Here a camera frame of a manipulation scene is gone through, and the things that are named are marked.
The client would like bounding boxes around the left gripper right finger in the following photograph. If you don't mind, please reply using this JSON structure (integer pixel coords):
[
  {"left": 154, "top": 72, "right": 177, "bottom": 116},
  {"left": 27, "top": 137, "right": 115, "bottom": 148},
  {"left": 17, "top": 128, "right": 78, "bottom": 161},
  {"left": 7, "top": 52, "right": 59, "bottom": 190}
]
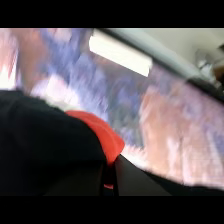
[{"left": 115, "top": 155, "right": 172, "bottom": 196}]

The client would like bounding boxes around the black garment with red trim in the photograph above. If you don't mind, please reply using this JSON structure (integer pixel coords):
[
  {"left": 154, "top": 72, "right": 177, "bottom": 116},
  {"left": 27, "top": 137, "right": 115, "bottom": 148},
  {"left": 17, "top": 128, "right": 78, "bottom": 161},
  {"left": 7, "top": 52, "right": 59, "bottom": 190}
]
[{"left": 0, "top": 89, "right": 224, "bottom": 196}]

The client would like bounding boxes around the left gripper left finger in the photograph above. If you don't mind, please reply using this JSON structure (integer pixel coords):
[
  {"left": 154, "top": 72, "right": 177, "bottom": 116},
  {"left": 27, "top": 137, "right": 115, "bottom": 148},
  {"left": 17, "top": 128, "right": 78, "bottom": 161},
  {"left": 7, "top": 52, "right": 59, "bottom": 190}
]
[{"left": 44, "top": 162, "right": 109, "bottom": 196}]

